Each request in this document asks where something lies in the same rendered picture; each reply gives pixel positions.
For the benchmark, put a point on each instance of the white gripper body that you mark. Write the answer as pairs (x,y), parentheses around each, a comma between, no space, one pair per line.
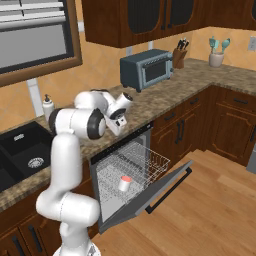
(115,126)

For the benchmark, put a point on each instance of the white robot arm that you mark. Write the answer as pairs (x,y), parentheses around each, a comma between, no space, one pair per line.
(66,166)

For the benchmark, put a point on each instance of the dishwasher body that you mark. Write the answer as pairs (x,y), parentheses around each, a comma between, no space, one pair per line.
(133,136)

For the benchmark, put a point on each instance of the dark wood cupboard door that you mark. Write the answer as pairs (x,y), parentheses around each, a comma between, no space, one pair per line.
(48,233)
(193,130)
(6,245)
(165,143)
(230,133)

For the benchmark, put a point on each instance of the white cup red inside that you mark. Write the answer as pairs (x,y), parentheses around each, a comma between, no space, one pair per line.
(124,184)

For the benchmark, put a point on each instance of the grey dishwasher door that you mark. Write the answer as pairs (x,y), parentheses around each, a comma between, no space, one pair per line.
(150,197)

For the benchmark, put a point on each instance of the dark wood drawer front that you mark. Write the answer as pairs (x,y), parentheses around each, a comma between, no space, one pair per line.
(186,105)
(160,121)
(226,96)

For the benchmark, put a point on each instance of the grey toaster oven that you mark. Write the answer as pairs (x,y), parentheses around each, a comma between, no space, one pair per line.
(146,70)

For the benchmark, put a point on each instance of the white soap dispenser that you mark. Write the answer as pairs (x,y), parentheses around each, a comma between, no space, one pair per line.
(48,108)

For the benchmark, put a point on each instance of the white sink tap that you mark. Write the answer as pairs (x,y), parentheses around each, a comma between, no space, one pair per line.
(35,96)

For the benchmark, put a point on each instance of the wooden knife block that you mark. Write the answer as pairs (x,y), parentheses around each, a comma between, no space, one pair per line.
(179,57)

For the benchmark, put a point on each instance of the black kitchen sink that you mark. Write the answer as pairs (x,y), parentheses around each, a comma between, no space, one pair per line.
(23,150)

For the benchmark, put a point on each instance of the white utensil pot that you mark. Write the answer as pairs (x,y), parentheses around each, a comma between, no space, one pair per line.
(216,60)

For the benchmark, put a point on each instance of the wood framed window with blinds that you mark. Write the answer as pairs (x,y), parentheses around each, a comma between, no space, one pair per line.
(33,36)

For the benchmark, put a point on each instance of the teal kitchen utensil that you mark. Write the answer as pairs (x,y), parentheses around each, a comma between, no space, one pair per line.
(217,46)
(225,43)
(212,42)

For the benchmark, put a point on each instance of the grey appliance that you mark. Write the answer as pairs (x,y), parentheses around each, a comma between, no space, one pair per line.
(252,160)

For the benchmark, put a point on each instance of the white wall socket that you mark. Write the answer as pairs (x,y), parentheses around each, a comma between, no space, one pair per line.
(150,45)
(129,51)
(252,43)

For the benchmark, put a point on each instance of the dark wood wall cupboard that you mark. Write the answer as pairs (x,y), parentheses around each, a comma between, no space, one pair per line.
(101,20)

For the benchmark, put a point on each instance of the wall cupboard door dark glass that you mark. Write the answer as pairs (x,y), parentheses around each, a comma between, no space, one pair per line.
(143,16)
(183,11)

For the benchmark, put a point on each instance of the dark wood corner wall cupboards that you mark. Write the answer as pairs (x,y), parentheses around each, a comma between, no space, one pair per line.
(230,13)

